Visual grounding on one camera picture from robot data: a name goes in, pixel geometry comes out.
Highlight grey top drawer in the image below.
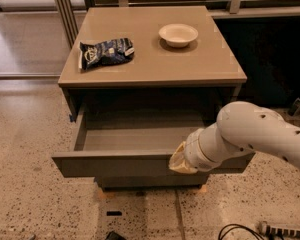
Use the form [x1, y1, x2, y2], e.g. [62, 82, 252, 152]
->
[51, 103, 256, 179]

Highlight grey drawer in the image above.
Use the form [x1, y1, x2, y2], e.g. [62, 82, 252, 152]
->
[95, 174, 208, 190]
[51, 103, 256, 179]

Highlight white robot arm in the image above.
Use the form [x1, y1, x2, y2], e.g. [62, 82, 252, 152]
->
[169, 101, 300, 174]

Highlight grey bottom drawer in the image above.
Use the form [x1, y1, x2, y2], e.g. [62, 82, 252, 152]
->
[95, 174, 208, 190]

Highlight grey drawer cabinet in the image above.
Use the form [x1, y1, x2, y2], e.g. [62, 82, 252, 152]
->
[57, 5, 248, 192]

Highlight dark object on floor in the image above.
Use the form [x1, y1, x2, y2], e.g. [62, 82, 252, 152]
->
[105, 231, 126, 240]

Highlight white power strip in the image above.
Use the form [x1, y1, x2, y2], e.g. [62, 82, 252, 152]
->
[257, 221, 300, 239]

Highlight blue chip bag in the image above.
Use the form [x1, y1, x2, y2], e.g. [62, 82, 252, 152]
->
[79, 38, 134, 71]

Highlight white bowl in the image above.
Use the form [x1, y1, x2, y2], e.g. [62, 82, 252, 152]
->
[159, 24, 198, 48]

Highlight small black device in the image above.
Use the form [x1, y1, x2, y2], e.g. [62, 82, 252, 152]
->
[288, 97, 300, 116]

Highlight black cable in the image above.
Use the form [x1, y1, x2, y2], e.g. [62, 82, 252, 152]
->
[217, 223, 265, 240]

